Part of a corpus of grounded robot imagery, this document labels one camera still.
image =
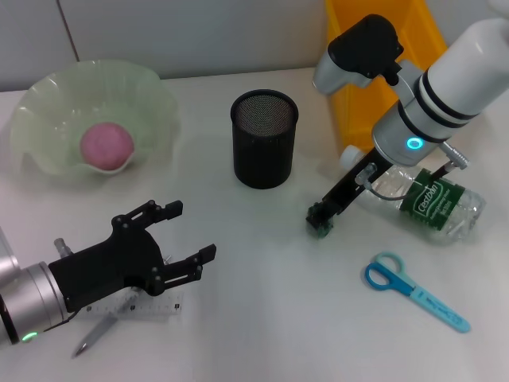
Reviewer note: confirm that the clear plastic ruler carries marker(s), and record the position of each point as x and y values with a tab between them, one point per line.
159	308

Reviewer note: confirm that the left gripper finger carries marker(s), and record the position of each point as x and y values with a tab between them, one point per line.
159	211
187	266

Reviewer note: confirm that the yellow plastic storage bin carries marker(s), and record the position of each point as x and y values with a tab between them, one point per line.
358	107

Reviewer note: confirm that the black mesh pen holder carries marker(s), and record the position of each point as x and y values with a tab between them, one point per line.
262	155

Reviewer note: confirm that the pale green wavy fruit plate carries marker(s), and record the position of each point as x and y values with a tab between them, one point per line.
51	107

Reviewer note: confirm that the blue scissors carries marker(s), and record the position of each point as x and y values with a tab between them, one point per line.
397	280

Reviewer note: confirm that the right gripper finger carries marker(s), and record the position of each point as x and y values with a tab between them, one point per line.
317	211
334	217

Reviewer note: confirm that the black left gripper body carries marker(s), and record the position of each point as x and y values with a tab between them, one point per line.
115	262

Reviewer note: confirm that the silver ballpoint pen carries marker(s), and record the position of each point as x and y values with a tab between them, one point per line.
97	330

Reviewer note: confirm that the clear water bottle green label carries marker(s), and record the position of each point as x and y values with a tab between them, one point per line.
433	203

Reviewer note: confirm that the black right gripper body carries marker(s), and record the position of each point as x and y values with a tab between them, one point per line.
350	191

